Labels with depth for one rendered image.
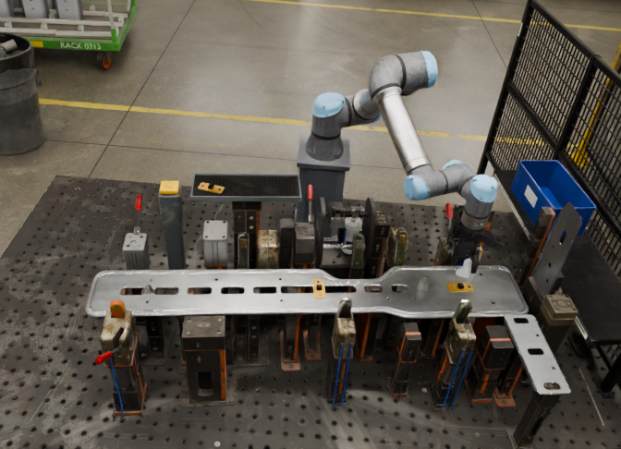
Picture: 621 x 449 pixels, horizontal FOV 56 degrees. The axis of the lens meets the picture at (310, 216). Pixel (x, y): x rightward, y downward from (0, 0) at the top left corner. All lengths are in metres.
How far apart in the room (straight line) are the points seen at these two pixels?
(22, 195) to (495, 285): 3.06
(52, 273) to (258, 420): 1.04
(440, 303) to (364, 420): 0.44
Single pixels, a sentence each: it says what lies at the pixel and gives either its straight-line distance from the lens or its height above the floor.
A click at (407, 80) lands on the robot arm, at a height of 1.56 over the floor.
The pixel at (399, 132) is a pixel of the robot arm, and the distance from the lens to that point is 1.78.
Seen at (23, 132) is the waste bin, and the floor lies 0.17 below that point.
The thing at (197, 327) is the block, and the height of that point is 1.03.
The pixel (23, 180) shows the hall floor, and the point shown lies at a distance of 4.31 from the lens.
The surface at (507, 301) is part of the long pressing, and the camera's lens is 2.01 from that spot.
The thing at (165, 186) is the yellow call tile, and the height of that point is 1.16.
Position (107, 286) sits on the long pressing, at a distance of 1.94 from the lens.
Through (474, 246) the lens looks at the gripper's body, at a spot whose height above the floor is 1.21.
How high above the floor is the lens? 2.35
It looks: 38 degrees down
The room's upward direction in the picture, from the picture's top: 5 degrees clockwise
